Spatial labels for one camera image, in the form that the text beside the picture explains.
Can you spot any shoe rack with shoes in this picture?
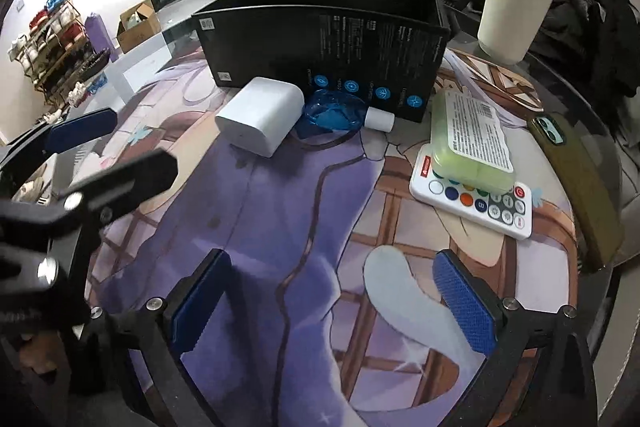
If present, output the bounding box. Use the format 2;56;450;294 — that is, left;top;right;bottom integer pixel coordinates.
8;0;111;108

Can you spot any purple rolled yoga mat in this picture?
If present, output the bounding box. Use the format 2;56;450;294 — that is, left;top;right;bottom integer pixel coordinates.
85;13;118;62

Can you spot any anime printed desk mat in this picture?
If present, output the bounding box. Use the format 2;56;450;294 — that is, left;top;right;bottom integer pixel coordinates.
58;52;577;426

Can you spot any white colourful remote control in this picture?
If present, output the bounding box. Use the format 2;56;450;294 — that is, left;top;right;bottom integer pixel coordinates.
409;144;533;241

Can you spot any brown cardboard box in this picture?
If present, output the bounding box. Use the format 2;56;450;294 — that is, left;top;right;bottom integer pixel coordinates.
116;0;162;54

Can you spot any phone in olive case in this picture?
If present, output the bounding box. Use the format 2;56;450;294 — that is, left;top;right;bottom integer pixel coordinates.
527;113;624;271

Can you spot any white cube charger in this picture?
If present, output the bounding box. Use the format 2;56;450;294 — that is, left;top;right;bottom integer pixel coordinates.
215;77;305;158

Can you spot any green plastic case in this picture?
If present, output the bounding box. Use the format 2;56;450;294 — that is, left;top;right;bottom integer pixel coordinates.
431;89;515;194

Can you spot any blue tape dispenser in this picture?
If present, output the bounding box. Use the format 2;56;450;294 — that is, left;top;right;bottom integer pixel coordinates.
294;89;395;139

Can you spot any black jacket pile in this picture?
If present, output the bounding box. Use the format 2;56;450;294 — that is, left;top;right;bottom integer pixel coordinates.
442;0;639;132

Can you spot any black cardboard box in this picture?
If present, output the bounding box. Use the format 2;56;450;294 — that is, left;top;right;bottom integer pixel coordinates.
192;0;454;122

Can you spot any cream tall cup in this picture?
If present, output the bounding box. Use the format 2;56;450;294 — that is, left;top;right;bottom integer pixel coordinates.
477;0;552;65

